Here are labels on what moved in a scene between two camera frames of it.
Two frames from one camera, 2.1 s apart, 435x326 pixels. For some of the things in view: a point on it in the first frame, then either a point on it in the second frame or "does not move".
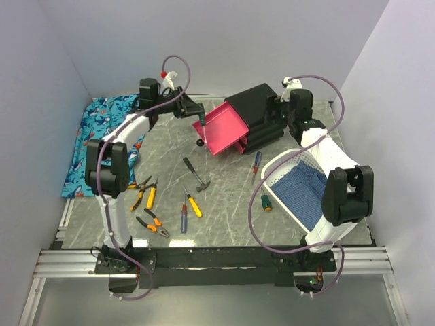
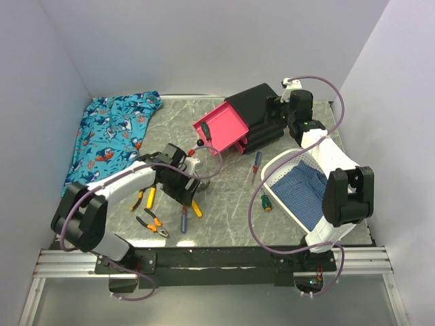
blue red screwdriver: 184,216 does not move
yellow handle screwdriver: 152,195 does not move
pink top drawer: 223,126 does not move
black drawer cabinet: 259,109 does not move
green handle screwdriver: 202,117 -> 206,130
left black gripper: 186,106 -> 183,195
